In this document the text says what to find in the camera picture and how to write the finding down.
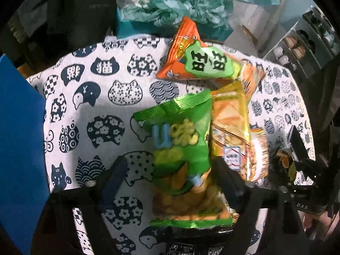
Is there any blue cardboard box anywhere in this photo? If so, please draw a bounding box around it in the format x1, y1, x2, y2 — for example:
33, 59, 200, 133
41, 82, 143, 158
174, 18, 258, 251
1, 55, 50, 254

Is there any person's hand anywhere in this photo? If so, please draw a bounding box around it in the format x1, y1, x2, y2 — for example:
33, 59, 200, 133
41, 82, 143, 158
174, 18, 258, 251
303, 211, 333, 241

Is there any orange Wangwang snack bag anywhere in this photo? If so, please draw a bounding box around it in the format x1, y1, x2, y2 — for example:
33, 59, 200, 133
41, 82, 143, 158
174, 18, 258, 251
156, 16, 265, 100

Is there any yellow long snack pack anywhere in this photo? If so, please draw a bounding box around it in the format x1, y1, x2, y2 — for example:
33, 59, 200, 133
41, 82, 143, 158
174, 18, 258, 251
210, 81, 251, 180

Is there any green bean snack bag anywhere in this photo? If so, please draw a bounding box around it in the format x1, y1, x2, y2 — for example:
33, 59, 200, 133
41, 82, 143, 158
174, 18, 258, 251
133, 89, 233, 228

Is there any cat pattern tablecloth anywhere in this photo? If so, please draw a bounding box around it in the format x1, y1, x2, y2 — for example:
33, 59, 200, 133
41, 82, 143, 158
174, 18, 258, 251
27, 35, 315, 254

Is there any small black barcode packet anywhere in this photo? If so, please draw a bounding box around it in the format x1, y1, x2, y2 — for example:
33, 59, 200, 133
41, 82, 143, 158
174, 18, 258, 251
164, 227, 229, 254

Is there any orange striped snack pack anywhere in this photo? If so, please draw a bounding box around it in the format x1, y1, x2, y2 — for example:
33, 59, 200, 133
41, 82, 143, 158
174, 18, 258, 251
246, 128, 269, 181

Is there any white shoe rack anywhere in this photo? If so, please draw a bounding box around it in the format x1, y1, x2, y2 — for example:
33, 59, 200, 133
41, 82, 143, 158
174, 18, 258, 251
263, 6, 339, 79

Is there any teal box with plastic bags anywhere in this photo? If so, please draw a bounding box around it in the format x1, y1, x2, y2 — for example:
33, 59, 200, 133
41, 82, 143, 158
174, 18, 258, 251
116, 0, 233, 41

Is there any dark hanging jacket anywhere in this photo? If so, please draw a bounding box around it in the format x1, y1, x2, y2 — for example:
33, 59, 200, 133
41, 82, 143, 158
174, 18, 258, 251
1, 0, 117, 68

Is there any small black snack packet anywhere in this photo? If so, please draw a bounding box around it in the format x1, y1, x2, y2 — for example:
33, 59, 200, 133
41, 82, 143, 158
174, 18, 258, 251
276, 149, 297, 183

